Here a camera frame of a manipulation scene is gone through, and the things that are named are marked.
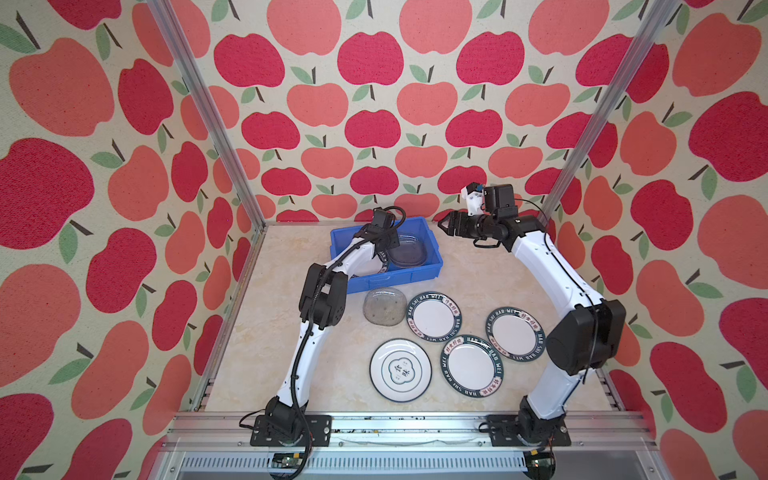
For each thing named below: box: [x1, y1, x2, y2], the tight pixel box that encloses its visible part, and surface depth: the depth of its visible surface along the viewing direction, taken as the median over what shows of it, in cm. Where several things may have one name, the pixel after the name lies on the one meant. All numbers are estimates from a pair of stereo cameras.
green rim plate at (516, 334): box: [486, 306, 546, 362], surface depth 95 cm
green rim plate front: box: [440, 335, 504, 398], surface depth 86 cm
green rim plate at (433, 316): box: [406, 292, 463, 343], surface depth 97 cm
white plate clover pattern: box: [369, 338, 433, 403], surface depth 86 cm
